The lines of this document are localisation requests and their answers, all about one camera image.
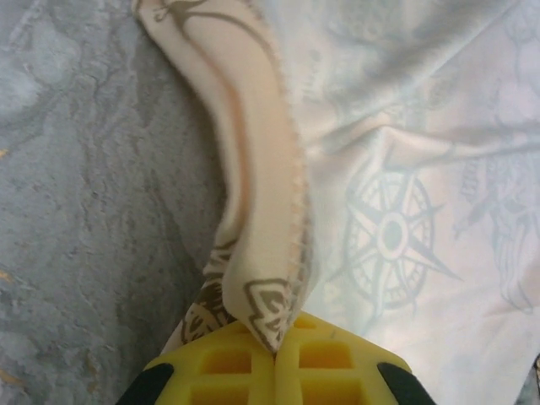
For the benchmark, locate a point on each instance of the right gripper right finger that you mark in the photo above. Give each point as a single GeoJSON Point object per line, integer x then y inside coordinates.
{"type": "Point", "coordinates": [337, 371]}

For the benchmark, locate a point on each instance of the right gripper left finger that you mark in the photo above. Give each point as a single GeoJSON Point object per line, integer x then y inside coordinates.
{"type": "Point", "coordinates": [236, 375]}

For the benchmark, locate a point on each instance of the peach printed t-shirt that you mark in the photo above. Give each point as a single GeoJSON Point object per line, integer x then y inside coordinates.
{"type": "Point", "coordinates": [379, 169]}

